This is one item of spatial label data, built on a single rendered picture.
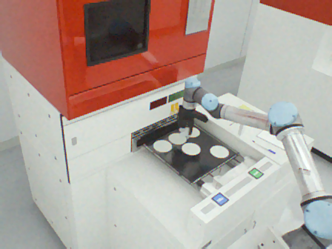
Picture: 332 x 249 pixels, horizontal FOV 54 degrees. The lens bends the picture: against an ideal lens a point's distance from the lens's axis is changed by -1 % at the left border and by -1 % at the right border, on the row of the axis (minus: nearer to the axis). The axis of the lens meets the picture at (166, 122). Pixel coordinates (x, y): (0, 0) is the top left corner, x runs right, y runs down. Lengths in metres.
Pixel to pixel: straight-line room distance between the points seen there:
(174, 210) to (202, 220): 0.23
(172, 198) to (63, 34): 0.89
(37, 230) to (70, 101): 1.42
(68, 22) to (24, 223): 1.76
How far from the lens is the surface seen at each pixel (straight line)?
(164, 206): 1.57
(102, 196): 1.87
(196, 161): 1.70
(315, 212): 1.26
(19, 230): 2.62
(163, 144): 1.77
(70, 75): 1.29
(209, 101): 1.55
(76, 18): 1.22
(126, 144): 1.73
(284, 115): 1.37
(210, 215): 1.39
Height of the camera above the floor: 2.01
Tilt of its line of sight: 35 degrees down
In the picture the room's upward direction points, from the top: 6 degrees clockwise
